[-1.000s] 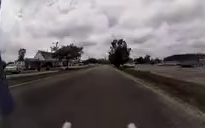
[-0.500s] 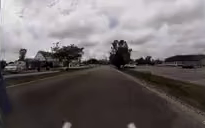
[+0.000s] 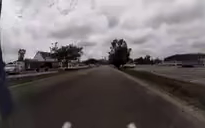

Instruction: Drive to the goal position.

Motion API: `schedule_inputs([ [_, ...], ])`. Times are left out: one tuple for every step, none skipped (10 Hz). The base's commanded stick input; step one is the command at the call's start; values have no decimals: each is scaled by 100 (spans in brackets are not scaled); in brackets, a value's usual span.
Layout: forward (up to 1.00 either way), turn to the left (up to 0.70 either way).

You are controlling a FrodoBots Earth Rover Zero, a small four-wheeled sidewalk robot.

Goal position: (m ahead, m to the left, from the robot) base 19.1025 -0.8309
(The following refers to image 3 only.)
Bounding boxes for dark round tree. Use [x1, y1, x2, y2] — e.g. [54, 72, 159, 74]
[107, 38, 133, 69]

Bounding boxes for white car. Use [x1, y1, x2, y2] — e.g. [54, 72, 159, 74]
[122, 62, 137, 70]

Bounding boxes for grey asphalt road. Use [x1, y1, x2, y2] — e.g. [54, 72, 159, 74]
[9, 64, 205, 128]

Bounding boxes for group of dark trees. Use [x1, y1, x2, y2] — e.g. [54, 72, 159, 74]
[49, 41, 85, 69]

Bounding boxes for white house with dark roof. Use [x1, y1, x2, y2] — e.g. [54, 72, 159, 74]
[24, 50, 63, 71]

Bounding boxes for robot's own part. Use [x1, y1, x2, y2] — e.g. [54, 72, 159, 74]
[61, 121, 73, 128]
[126, 122, 137, 128]

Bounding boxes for pale kerb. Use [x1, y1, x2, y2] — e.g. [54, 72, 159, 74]
[5, 64, 91, 80]

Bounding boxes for grass strip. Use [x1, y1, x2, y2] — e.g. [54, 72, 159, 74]
[5, 69, 78, 88]

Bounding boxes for grass verge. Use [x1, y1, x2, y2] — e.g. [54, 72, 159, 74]
[120, 68, 205, 114]

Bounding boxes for grey paved lot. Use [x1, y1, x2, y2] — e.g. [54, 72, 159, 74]
[133, 64, 205, 87]

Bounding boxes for small tree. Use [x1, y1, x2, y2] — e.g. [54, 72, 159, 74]
[17, 48, 27, 62]

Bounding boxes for long low building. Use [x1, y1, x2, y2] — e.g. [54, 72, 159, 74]
[163, 52, 205, 67]

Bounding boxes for white vehicle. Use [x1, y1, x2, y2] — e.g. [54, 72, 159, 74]
[3, 63, 23, 76]

